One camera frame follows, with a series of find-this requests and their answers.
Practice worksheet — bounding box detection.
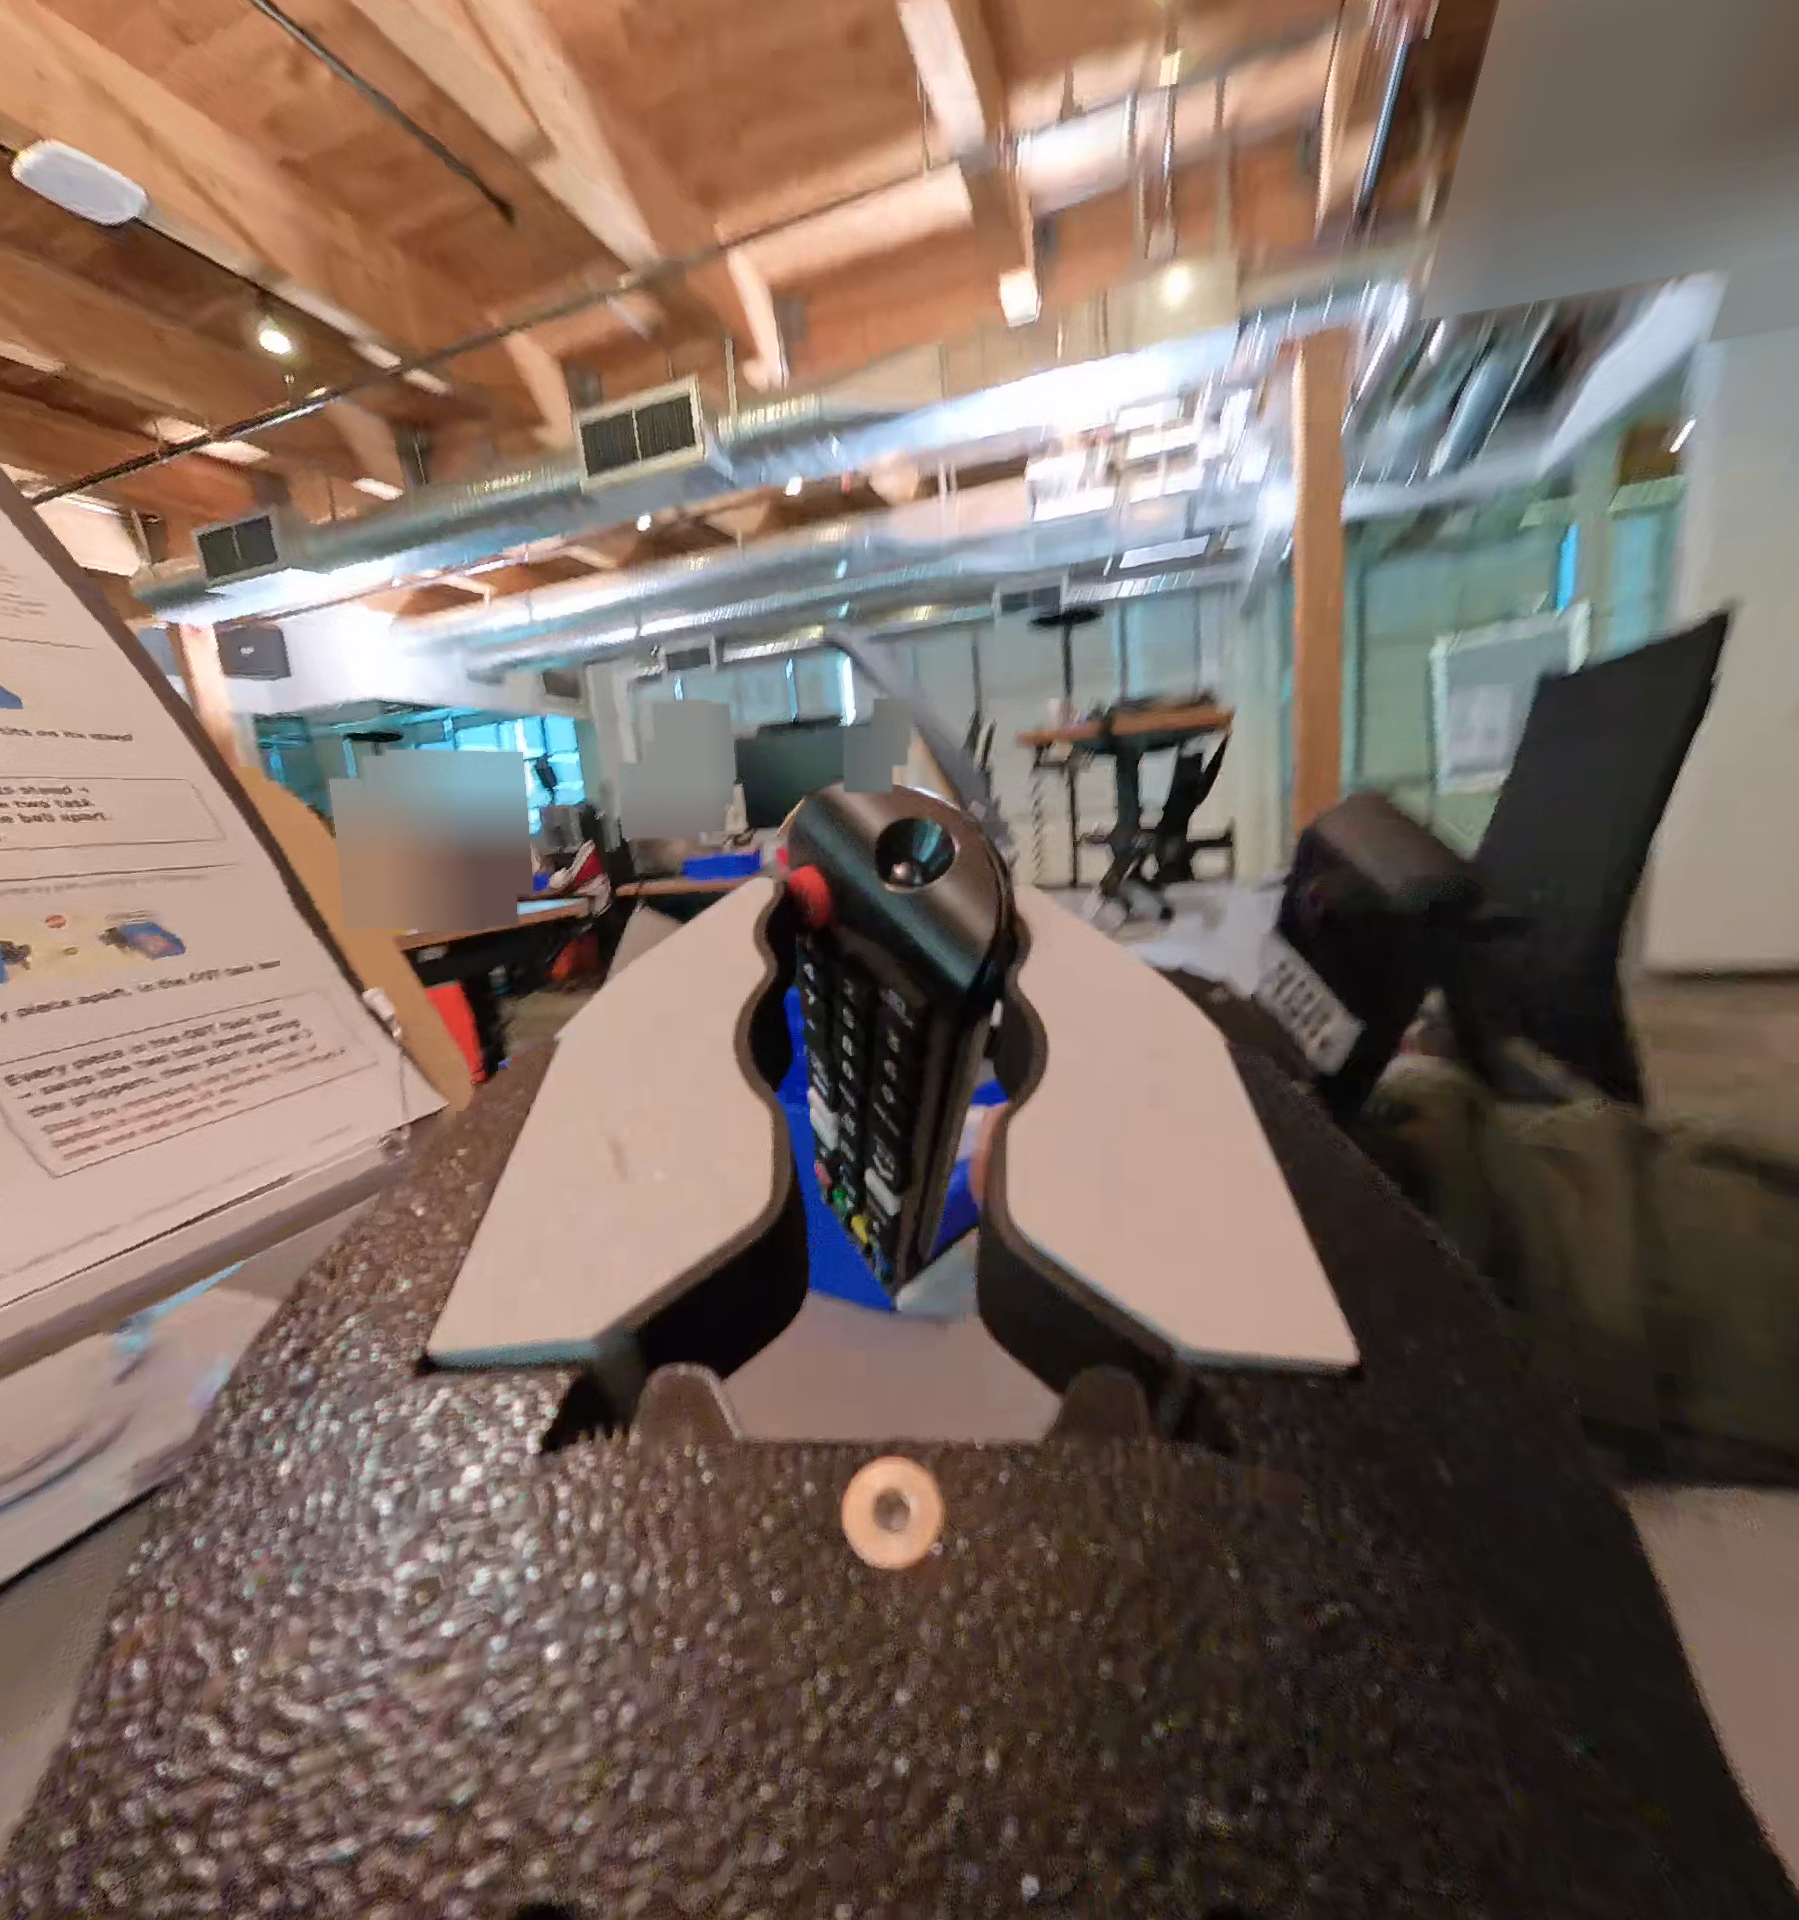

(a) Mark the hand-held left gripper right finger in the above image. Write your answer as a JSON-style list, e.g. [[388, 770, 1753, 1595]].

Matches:
[[980, 883, 1362, 1376]]

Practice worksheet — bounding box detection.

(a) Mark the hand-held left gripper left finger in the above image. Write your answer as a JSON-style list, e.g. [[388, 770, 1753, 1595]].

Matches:
[[427, 873, 816, 1376]]

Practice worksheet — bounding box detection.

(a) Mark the blue plastic bin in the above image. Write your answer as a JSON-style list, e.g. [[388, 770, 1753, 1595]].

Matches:
[[778, 980, 992, 1319]]

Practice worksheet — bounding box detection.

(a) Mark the black remote control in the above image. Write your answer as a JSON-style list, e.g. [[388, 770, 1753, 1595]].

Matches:
[[767, 784, 1022, 1319]]

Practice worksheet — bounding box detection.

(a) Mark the person's right forearm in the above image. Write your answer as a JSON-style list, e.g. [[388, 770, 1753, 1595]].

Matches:
[[1355, 1049, 1799, 1487]]

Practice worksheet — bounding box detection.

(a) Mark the black standing desk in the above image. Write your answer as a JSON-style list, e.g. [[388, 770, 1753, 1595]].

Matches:
[[1018, 705, 1239, 889]]

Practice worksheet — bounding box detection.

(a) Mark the slim wooden pillar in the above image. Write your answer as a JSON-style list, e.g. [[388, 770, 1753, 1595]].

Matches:
[[1288, 335, 1351, 826]]

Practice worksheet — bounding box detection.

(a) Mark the instruction sheet on board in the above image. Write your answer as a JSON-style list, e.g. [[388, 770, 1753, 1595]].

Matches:
[[0, 420, 482, 1412]]

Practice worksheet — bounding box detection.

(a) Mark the grey leaning panel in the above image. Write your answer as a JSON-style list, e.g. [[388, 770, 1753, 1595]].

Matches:
[[824, 630, 1012, 856]]

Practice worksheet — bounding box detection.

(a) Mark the ceiling air vent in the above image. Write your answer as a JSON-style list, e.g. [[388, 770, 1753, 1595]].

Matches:
[[574, 375, 709, 485]]

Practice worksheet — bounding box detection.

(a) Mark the white ceiling device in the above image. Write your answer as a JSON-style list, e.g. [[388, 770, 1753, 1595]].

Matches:
[[9, 138, 152, 229]]

